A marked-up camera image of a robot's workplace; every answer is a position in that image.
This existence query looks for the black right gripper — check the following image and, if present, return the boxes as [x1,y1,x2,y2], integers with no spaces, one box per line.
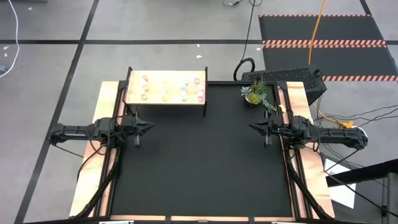
[248,109,292,147]

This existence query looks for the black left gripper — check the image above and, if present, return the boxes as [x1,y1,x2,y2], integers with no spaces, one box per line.
[119,110,156,147]

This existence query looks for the wooden shelf black metal legs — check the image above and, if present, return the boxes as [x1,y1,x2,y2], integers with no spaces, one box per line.
[123,66,209,118]

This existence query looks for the succulent plant black pot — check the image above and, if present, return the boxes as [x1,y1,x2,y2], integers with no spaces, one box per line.
[240,79,277,112]

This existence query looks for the black perforated computer case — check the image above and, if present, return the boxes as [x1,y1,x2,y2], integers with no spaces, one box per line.
[241,67,328,105]

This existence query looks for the white sheet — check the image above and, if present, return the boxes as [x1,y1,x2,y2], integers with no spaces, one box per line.
[323,157,358,210]

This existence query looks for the black hazard-striped floor mat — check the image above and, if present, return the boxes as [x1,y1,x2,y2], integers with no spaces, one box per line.
[258,14,398,82]

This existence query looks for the black hanging cable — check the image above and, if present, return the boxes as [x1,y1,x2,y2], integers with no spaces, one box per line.
[233,0,256,82]

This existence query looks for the orange power cable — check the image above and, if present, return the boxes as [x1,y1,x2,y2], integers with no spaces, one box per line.
[307,0,328,66]

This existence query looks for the white floor cable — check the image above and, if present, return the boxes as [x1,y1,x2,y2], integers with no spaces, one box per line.
[0,0,21,78]

